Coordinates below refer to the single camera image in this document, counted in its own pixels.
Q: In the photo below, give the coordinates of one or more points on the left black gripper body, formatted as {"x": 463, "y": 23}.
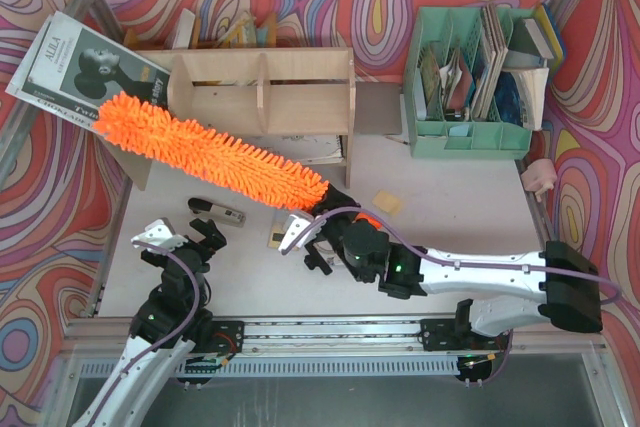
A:
{"x": 187, "y": 253}

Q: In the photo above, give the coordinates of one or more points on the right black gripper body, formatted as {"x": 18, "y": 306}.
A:
{"x": 330, "y": 220}

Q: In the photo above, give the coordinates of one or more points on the orange microfiber duster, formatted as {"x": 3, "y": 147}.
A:
{"x": 215, "y": 157}

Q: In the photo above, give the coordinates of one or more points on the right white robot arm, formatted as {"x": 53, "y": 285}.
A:
{"x": 556, "y": 285}

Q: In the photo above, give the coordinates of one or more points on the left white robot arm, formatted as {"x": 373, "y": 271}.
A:
{"x": 173, "y": 322}

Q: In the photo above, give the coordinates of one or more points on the wooden bookshelf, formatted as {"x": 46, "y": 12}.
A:
{"x": 250, "y": 92}

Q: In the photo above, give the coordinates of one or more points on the grey black stapler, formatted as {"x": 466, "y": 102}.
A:
{"x": 219, "y": 213}

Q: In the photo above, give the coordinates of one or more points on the black plastic clip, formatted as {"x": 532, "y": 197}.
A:
{"x": 313, "y": 260}

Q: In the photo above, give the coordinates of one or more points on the yellow sticky note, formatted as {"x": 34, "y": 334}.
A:
{"x": 388, "y": 203}

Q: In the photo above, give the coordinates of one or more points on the pencil by organizer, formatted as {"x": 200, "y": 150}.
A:
{"x": 396, "y": 139}

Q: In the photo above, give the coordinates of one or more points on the white notebook under shelf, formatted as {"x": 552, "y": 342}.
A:
{"x": 307, "y": 149}

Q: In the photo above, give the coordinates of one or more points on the brown board behind shelf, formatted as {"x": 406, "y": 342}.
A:
{"x": 378, "y": 109}

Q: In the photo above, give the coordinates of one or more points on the green desk organizer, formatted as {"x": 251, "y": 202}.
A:
{"x": 454, "y": 107}

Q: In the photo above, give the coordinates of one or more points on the black Twins story book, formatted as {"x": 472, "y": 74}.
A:
{"x": 78, "y": 68}

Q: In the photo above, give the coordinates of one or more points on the white book under Twins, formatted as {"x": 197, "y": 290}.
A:
{"x": 16, "y": 83}

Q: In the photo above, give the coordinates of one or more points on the grey hardcover book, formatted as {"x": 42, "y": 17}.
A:
{"x": 528, "y": 38}

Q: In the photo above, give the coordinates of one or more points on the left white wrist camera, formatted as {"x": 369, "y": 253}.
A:
{"x": 159, "y": 233}

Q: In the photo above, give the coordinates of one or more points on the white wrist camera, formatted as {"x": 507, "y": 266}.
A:
{"x": 297, "y": 231}
{"x": 159, "y": 233}

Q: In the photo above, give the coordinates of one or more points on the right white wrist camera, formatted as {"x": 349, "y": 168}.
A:
{"x": 297, "y": 231}

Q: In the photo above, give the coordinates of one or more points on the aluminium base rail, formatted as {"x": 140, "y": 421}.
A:
{"x": 334, "y": 346}

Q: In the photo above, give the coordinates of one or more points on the pink wall hook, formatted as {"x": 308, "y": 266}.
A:
{"x": 539, "y": 177}

